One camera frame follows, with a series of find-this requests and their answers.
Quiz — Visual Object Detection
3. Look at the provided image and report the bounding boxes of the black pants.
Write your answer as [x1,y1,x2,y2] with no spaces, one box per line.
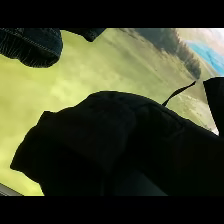
[9,77,224,197]

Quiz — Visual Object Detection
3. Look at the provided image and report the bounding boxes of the blue jeans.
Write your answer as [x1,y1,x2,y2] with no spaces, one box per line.
[0,28,64,69]

